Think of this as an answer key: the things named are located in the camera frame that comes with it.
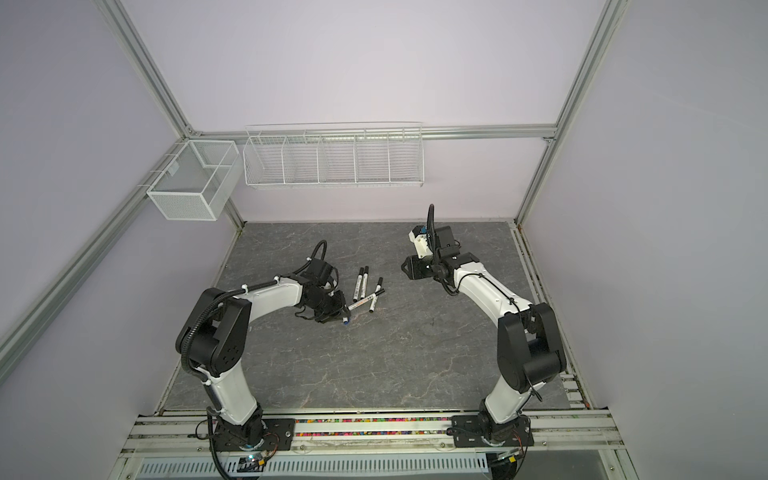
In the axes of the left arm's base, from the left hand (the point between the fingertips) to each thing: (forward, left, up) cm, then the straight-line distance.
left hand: (350, 317), depth 92 cm
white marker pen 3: (+6, -8, -1) cm, 10 cm away
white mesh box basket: (+41, +49, +23) cm, 68 cm away
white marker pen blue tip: (-1, +1, 0) cm, 2 cm away
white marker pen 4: (+6, -3, -1) cm, 6 cm away
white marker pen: (+13, -2, -2) cm, 13 cm away
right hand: (+9, -19, +12) cm, 24 cm away
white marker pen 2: (+13, -4, -1) cm, 14 cm away
